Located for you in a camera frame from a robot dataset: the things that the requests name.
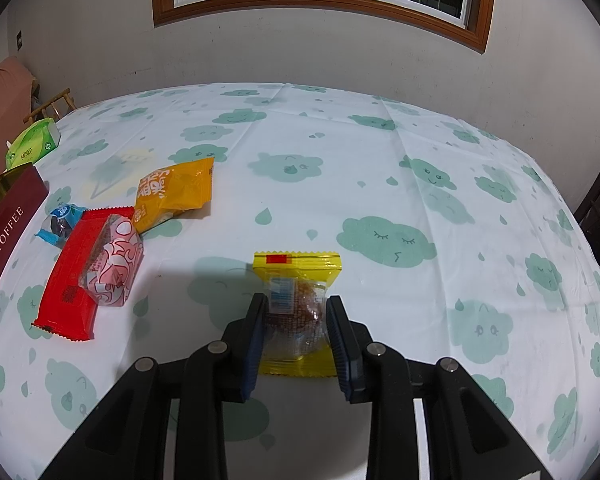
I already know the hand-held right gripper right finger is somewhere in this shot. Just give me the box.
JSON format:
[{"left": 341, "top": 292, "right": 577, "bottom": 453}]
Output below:
[{"left": 326, "top": 295, "right": 546, "bottom": 480}]

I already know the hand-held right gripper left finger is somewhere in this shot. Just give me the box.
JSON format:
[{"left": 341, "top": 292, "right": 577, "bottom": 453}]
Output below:
[{"left": 40, "top": 294, "right": 270, "bottom": 480}]

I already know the yellow clear-window snack packet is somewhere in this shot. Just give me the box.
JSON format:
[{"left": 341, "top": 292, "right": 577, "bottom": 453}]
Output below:
[{"left": 252, "top": 251, "right": 342, "bottom": 378}]

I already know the pink and white snack packet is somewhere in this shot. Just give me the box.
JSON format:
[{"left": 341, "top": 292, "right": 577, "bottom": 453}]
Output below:
[{"left": 79, "top": 214, "right": 144, "bottom": 307}]

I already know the orange snack packet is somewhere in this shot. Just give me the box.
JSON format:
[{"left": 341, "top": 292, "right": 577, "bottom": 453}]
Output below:
[{"left": 132, "top": 156, "right": 216, "bottom": 233}]

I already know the red snack packet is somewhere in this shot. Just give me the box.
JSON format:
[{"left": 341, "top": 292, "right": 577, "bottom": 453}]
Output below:
[{"left": 32, "top": 206, "right": 136, "bottom": 342}]

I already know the blue candy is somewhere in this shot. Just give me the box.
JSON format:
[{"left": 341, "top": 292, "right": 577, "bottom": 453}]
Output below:
[{"left": 35, "top": 203, "right": 88, "bottom": 248}]

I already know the maroon and gold tin box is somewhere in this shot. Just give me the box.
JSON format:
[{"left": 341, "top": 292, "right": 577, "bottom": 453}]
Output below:
[{"left": 0, "top": 166, "right": 50, "bottom": 331}]

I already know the green tissue pack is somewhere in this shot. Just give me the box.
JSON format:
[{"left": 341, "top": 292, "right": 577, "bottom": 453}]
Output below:
[{"left": 5, "top": 117, "right": 62, "bottom": 170}]

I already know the bamboo chair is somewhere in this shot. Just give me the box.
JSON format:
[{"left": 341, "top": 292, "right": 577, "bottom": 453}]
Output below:
[{"left": 24, "top": 88, "right": 77, "bottom": 123}]

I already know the wooden framed window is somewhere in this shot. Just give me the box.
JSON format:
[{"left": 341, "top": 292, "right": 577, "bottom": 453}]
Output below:
[{"left": 152, "top": 0, "right": 497, "bottom": 53}]

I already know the wooden chair with cloth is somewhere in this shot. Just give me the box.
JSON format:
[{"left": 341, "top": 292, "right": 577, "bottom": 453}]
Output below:
[{"left": 0, "top": 56, "right": 36, "bottom": 186}]

